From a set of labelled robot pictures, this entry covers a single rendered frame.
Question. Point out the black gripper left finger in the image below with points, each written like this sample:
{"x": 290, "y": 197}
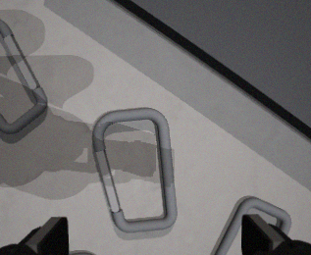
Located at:
{"x": 52, "y": 238}

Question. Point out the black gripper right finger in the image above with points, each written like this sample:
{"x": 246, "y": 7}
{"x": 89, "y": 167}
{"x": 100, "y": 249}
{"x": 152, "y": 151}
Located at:
{"x": 256, "y": 234}

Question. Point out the grey tray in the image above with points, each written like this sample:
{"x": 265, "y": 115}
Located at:
{"x": 262, "y": 46}

